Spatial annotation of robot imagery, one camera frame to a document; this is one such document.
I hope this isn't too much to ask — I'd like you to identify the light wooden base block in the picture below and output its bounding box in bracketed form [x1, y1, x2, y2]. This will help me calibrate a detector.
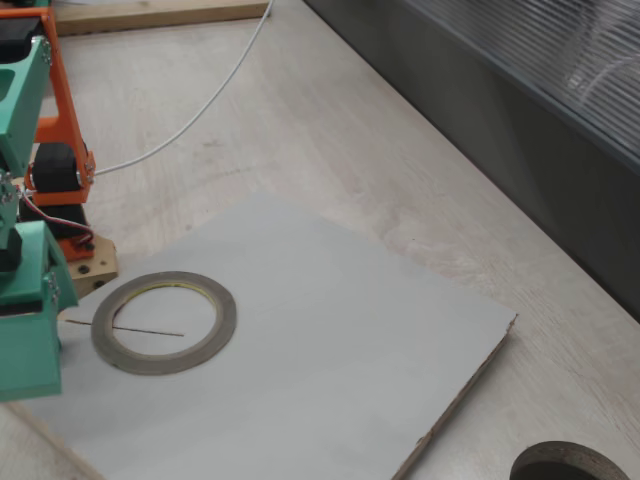
[64, 232, 120, 299]

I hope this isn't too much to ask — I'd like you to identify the wooden plank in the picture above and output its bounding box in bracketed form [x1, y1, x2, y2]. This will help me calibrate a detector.
[52, 0, 271, 37]

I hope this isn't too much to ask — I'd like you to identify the grey chipboard panel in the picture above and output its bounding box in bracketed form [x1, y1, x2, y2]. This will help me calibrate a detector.
[0, 192, 519, 480]

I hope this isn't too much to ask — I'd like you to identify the translucent ribbed partition panel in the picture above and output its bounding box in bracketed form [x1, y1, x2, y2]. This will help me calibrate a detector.
[304, 0, 640, 324]

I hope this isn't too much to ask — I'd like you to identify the grey ring of tape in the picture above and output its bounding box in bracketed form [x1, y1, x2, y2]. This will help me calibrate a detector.
[91, 271, 237, 376]

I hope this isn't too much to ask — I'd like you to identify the white USB cable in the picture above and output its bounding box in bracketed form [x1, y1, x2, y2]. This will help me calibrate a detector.
[93, 0, 275, 176]

